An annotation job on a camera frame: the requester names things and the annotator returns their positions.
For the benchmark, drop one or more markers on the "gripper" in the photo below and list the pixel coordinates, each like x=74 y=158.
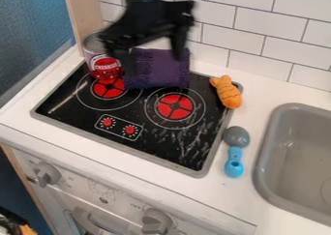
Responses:
x=148 y=24

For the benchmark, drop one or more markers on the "red and white can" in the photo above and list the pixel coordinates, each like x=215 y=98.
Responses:
x=101 y=63

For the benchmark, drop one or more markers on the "toy stove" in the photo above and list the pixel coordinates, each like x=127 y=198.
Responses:
x=137 y=114

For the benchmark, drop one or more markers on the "purple cloth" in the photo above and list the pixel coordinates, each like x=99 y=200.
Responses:
x=163 y=69

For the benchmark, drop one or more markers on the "blue and grey scoop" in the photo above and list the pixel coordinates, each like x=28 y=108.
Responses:
x=235 y=148

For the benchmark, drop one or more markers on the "toy sink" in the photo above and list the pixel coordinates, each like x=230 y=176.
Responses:
x=297 y=163

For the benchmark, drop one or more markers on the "orange toy fish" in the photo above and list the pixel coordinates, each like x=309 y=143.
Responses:
x=227 y=92

